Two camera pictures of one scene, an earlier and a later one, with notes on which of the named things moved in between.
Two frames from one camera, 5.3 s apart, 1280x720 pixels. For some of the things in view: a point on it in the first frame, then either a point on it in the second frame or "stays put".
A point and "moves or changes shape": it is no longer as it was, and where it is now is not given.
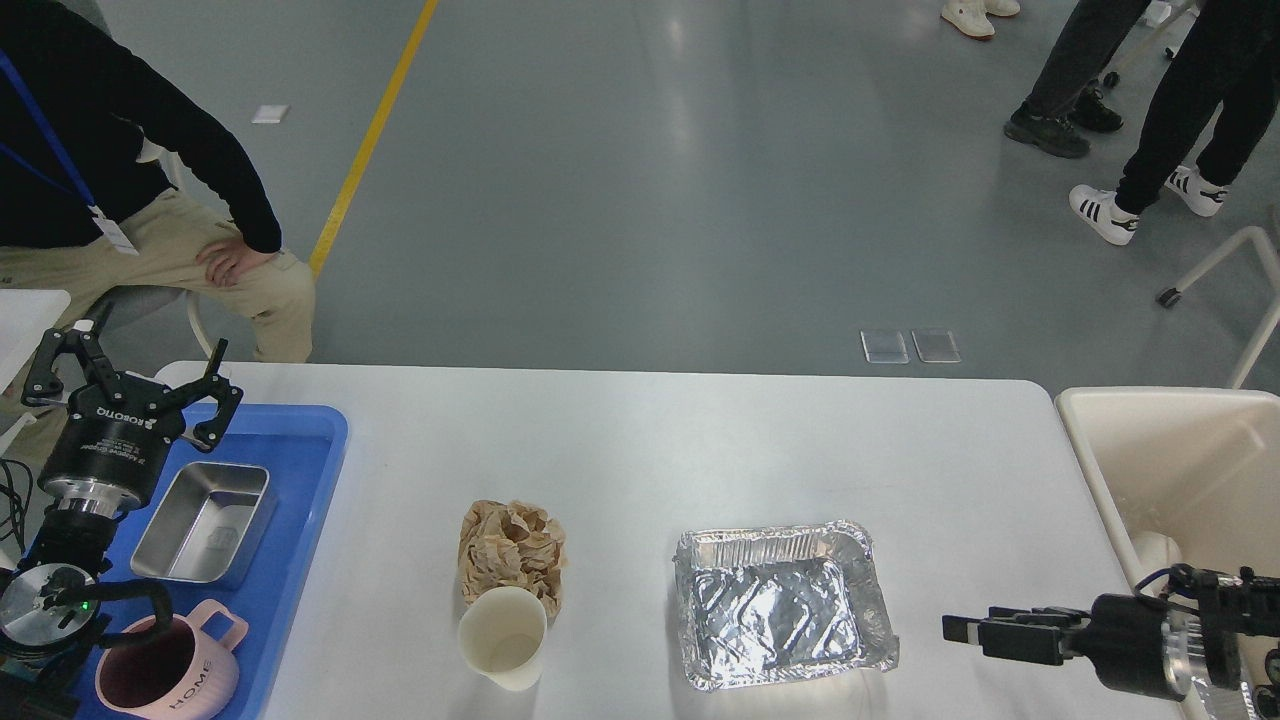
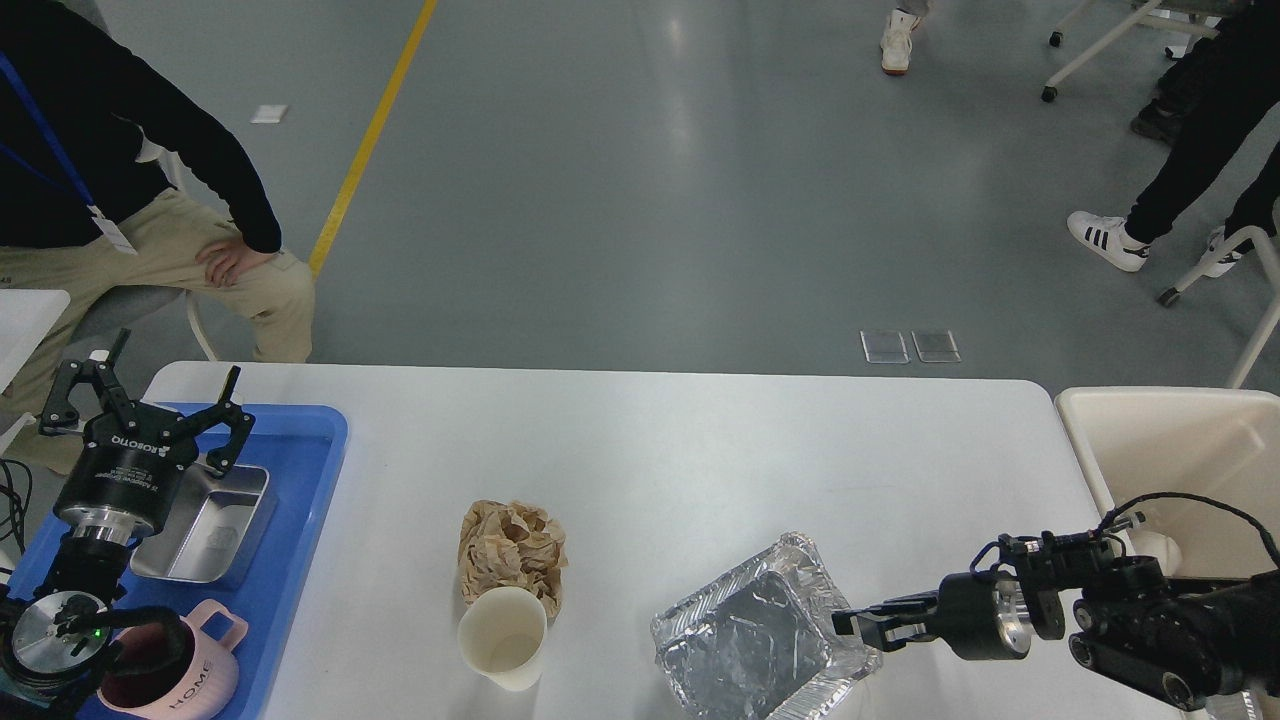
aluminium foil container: [764, 603] moves or changes shape
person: [1064, 105] -> [1189, 84]
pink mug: [186, 675] stays put
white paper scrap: [269, 113] stays put
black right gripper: [1124, 640] -> [980, 615]
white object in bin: [1154, 552] stays put
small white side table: [25, 317] stays put
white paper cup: [501, 635] stays put
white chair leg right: [1170, 296] stays put
